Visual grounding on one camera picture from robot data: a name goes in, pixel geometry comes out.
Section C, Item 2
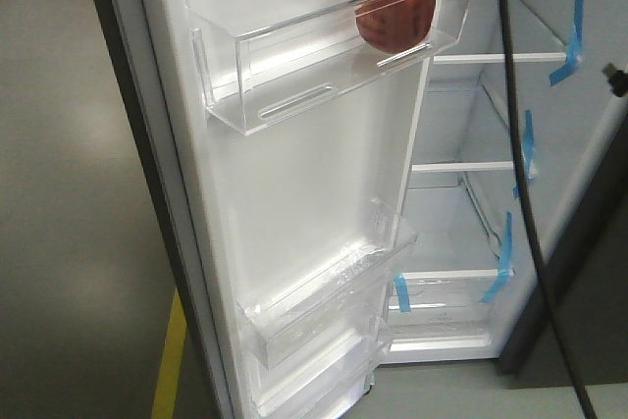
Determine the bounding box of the fridge door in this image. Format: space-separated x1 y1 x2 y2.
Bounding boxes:
78 0 485 419

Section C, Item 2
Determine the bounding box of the red yellow apple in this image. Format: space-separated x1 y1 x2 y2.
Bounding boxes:
355 0 437 54

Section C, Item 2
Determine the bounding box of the lower glass fridge shelf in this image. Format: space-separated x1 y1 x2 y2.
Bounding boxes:
403 186 499 279

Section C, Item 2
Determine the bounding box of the glass fridge shelf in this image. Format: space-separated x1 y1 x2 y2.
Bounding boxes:
434 0 567 66
403 186 499 279
411 86 514 173

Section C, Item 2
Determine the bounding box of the middle glass fridge shelf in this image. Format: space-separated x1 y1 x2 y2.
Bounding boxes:
411 86 514 173

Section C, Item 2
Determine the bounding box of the grey fridge body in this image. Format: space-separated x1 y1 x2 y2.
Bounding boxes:
386 0 627 388

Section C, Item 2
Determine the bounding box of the upper glass fridge shelf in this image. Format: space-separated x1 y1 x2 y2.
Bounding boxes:
434 0 567 66

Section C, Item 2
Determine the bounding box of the clear middle door bin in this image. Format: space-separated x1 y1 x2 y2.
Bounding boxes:
238 198 417 369

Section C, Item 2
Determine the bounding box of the clear door bin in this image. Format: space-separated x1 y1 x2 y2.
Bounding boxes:
185 0 470 135
238 198 417 369
246 316 392 418

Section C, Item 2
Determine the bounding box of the clear upper door bin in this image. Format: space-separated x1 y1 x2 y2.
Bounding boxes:
185 0 470 135

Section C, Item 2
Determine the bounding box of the blue tape strip drawer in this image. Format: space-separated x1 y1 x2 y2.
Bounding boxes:
394 274 411 313

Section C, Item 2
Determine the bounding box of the clear crisper drawer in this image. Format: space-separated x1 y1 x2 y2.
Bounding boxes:
388 273 493 342

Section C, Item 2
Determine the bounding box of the clear lower door bin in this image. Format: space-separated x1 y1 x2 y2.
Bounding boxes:
246 316 392 418

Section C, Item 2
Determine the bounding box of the blue tape strip lower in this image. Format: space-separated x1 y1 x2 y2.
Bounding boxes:
481 211 513 303

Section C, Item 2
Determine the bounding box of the blue tape strip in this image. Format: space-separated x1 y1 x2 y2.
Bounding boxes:
520 110 538 183
481 211 513 303
549 0 585 86

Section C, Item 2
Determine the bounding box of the blue tape strip middle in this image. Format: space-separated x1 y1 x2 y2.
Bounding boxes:
520 110 538 183

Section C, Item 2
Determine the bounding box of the yellow floor tape line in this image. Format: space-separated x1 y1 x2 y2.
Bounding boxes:
0 0 187 419

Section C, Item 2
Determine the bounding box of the blue tape strip top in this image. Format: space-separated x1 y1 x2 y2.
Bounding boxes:
549 0 585 86

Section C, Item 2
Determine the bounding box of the black hanging cable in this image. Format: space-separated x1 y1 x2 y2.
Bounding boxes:
493 0 599 419

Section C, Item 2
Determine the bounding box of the black cable connector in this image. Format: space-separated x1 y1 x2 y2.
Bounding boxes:
602 63 628 97

